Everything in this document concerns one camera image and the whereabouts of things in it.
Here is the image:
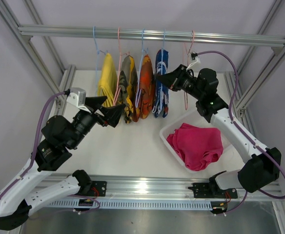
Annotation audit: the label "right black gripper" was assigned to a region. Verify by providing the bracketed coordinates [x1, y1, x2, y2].
[156, 65, 204, 100]

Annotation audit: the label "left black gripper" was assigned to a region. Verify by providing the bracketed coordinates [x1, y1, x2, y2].
[67, 96, 125, 149]

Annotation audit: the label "pink wire hanger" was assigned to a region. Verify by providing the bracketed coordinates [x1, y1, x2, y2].
[182, 30, 195, 110]

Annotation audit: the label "pink trousers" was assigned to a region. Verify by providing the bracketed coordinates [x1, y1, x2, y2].
[166, 123, 224, 171]

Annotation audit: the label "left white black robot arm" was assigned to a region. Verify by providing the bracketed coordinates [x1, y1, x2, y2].
[0, 91, 125, 231]

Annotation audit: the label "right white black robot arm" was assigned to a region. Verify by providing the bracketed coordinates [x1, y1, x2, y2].
[156, 65, 282, 197]

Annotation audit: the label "blue hanger with blue trousers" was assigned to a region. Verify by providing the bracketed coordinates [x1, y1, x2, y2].
[153, 29, 169, 115]

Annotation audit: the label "yellow trousers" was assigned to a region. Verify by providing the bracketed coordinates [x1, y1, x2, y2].
[97, 53, 117, 107]

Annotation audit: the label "blue white patterned trousers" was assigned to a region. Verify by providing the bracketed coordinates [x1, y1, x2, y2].
[152, 49, 170, 119]

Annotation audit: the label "orange camouflage trousers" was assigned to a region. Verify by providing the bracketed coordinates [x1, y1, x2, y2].
[133, 55, 155, 122]

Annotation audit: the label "green camouflage trousers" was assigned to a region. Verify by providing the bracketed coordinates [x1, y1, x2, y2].
[117, 55, 138, 124]

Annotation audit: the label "light blue hanger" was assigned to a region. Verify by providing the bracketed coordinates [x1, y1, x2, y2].
[93, 26, 108, 95]

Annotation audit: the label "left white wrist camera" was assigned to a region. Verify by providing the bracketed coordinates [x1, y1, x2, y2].
[64, 88, 88, 112]

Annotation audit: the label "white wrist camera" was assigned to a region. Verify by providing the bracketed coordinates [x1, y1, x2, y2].
[64, 88, 88, 112]
[187, 51, 201, 71]

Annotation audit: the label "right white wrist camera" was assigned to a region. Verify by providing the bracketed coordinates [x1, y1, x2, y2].
[187, 51, 201, 71]

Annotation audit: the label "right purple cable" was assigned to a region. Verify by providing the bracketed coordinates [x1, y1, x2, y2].
[198, 50, 285, 201]

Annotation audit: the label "purple cable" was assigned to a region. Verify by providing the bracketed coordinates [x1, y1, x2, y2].
[198, 50, 285, 201]
[0, 91, 71, 232]

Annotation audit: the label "aluminium hanging rail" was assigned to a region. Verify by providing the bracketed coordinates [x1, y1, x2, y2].
[18, 24, 285, 48]

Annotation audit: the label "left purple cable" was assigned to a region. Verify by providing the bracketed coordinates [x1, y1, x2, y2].
[0, 91, 71, 232]

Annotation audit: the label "white slotted cable duct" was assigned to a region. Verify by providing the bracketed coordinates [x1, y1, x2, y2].
[47, 198, 212, 211]

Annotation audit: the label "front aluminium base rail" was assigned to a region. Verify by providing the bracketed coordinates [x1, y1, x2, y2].
[32, 174, 282, 201]

